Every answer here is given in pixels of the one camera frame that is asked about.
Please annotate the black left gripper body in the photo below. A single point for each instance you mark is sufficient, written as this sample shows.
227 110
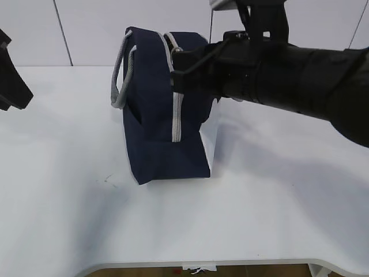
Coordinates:
14 91

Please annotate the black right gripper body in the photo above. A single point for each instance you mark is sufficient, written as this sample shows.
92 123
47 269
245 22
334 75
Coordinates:
225 69

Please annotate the navy blue lunch bag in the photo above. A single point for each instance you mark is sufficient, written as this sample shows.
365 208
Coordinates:
169 135

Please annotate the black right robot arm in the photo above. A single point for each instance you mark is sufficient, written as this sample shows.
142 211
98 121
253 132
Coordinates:
325 84

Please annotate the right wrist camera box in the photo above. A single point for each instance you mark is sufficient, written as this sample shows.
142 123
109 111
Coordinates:
220 5

